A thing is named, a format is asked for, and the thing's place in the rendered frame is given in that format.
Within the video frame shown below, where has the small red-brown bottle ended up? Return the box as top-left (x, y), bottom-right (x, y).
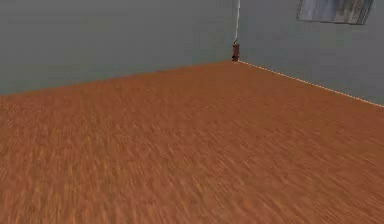
top-left (231, 41), bottom-right (240, 63)

